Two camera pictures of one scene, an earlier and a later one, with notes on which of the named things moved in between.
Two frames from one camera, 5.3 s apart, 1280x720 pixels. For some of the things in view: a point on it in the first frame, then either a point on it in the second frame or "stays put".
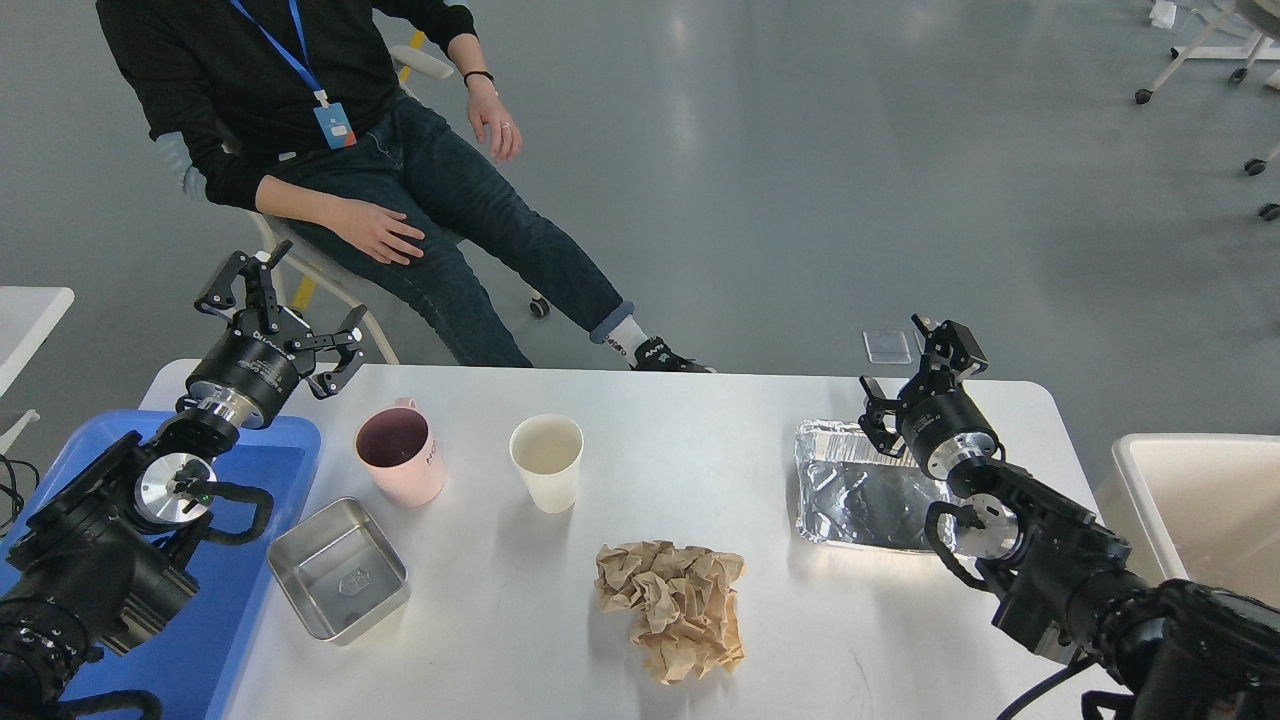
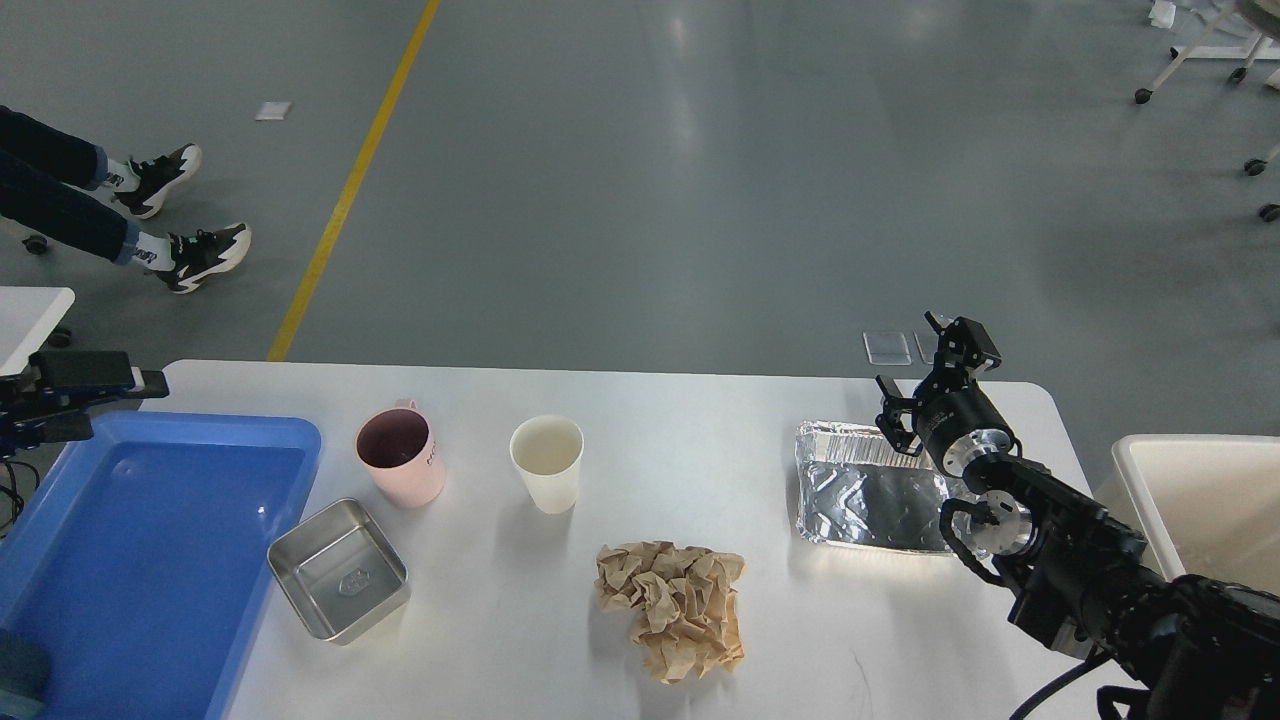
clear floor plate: (887, 347) stays put
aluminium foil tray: (849, 489) stays put
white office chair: (308, 276) to (38, 244)
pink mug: (400, 449) stays put
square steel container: (340, 569) stays put
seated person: (356, 125) to (49, 181)
